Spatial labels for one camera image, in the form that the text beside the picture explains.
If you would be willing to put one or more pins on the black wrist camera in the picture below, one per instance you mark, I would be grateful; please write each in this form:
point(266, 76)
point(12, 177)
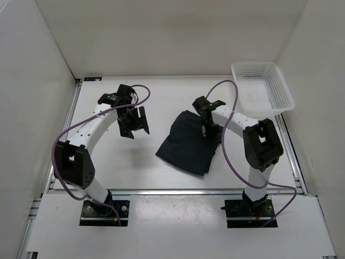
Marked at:
point(126, 91)
point(200, 103)

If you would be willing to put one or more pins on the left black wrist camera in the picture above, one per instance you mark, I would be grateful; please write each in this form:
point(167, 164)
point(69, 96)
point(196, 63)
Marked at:
point(126, 91)

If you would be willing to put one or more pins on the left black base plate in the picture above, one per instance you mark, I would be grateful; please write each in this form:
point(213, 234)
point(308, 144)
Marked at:
point(96, 215)

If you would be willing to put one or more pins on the aluminium frame rail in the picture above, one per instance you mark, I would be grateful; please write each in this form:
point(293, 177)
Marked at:
point(47, 180)

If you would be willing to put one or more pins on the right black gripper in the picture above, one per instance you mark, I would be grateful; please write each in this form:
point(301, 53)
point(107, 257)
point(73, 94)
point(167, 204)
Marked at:
point(213, 134)

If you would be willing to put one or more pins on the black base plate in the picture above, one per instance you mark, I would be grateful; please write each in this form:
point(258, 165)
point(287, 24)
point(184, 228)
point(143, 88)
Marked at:
point(96, 215)
point(239, 214)

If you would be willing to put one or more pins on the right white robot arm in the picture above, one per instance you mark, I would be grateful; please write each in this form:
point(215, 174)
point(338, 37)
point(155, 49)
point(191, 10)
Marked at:
point(262, 146)

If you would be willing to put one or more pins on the white plastic perforated basket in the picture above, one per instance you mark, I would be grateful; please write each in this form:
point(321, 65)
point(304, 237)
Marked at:
point(262, 89)

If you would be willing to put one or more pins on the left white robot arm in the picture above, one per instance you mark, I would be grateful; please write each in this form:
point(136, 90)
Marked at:
point(71, 158)

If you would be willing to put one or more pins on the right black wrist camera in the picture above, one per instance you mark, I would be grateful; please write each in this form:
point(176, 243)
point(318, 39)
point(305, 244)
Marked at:
point(200, 103)

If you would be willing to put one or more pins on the dark navy shorts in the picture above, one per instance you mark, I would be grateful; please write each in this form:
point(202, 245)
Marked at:
point(186, 148)

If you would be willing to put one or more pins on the small blue label sticker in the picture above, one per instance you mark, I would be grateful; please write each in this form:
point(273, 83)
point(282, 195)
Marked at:
point(93, 79)

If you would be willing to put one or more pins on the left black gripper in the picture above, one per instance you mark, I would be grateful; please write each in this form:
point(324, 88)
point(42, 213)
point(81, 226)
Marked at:
point(139, 123)

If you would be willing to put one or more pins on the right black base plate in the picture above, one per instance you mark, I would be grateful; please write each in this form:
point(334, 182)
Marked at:
point(239, 214)

